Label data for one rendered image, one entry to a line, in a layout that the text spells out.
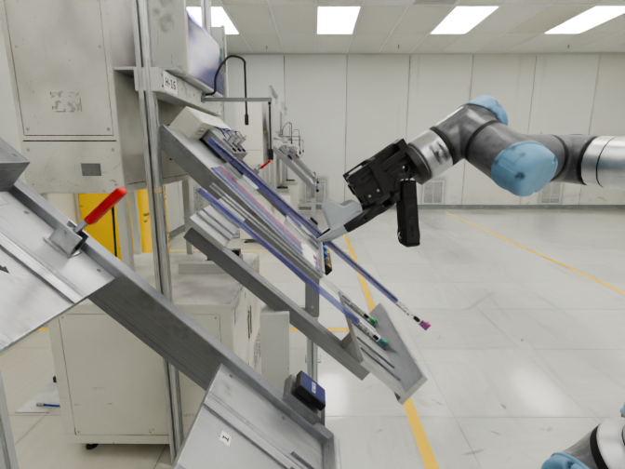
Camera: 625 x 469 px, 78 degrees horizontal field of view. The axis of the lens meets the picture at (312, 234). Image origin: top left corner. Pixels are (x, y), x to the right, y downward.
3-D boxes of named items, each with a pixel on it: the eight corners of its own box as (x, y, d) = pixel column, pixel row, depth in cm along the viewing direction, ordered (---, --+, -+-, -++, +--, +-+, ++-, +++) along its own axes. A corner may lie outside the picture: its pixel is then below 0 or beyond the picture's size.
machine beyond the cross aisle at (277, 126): (318, 232, 567) (319, 95, 528) (319, 244, 487) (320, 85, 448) (226, 231, 568) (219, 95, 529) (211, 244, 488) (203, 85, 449)
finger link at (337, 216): (301, 218, 65) (347, 187, 65) (321, 246, 66) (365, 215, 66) (303, 220, 62) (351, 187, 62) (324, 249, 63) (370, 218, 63)
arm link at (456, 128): (512, 102, 59) (475, 83, 65) (452, 143, 59) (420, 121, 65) (515, 140, 64) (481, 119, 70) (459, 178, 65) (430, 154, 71)
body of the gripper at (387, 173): (339, 177, 69) (395, 139, 68) (364, 217, 70) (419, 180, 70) (344, 179, 61) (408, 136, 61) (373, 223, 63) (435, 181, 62)
